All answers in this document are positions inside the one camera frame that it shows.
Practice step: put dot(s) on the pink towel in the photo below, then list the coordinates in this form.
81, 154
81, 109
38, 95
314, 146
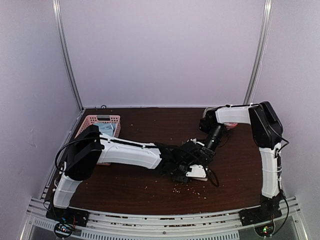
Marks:
200, 179

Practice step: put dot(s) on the pink plastic basket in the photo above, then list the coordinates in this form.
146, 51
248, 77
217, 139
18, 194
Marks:
87, 149

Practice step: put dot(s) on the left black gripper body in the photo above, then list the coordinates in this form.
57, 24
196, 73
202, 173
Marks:
175, 178

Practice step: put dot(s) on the front aluminium rail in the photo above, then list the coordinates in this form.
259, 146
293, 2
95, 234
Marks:
222, 225

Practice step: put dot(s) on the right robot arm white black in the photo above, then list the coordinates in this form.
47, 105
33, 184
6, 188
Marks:
267, 133

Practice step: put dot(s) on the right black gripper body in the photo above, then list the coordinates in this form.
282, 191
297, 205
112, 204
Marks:
208, 151

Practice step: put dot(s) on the striped grey mug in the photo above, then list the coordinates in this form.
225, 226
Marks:
206, 110

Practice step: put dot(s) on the right aluminium frame post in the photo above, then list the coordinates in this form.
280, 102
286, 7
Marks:
260, 50

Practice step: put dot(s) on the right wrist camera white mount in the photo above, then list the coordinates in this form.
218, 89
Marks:
194, 141

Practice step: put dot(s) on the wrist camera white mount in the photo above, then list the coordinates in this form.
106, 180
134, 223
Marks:
194, 141
196, 172

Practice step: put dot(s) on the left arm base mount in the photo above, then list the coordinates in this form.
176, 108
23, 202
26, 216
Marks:
67, 220

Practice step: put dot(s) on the aluminium frame post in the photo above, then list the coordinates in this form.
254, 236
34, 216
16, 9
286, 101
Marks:
66, 57
260, 50

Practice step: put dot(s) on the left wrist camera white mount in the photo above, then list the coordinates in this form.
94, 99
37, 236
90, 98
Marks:
196, 172

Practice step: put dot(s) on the left aluminium frame post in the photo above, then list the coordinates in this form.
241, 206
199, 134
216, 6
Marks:
66, 57

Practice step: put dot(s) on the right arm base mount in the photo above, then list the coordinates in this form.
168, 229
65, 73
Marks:
260, 218

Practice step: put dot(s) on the blue towel back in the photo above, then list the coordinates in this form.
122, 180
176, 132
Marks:
106, 128

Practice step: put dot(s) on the red patterned bowl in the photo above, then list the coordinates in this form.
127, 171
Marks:
230, 125

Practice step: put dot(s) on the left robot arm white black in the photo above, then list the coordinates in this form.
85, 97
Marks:
167, 159

